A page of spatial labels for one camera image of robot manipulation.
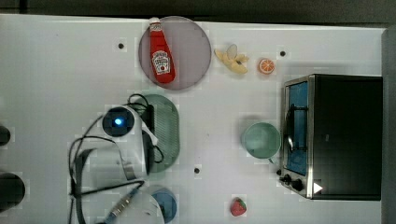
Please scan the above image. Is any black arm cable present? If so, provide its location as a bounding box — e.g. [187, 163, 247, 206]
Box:
[67, 92, 166, 224]

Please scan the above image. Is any small blue plate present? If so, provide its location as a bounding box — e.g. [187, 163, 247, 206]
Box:
[151, 188, 177, 224]

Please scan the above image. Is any black cylinder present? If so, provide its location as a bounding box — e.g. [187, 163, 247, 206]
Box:
[0, 126, 11, 146]
[0, 173, 25, 212]

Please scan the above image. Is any black cylinder upper left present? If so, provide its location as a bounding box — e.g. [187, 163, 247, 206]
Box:
[0, 126, 11, 146]

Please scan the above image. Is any grey round plate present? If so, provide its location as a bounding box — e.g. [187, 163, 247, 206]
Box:
[138, 16, 212, 91]

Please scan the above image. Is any red strawberry on table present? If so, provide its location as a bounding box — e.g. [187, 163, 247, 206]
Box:
[230, 197, 247, 217]

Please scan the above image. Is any black toaster oven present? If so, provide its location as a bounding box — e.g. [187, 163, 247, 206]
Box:
[277, 74, 383, 201]

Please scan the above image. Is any peeled banana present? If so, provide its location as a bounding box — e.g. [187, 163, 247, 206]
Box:
[214, 44, 249, 75]

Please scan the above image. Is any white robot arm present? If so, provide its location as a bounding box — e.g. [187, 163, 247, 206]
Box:
[68, 105, 158, 224]

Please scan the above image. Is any green mug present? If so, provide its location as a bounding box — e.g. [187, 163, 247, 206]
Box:
[241, 122, 281, 164]

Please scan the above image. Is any orange slice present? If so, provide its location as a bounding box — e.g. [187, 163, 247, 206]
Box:
[258, 59, 276, 75]

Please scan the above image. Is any black cylinder lower left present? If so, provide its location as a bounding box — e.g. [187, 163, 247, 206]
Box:
[0, 173, 25, 212]

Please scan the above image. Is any red ketchup bottle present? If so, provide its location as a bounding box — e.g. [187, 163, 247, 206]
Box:
[148, 18, 176, 84]

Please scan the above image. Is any green plastic strainer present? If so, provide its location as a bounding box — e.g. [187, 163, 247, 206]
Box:
[133, 94, 180, 173]

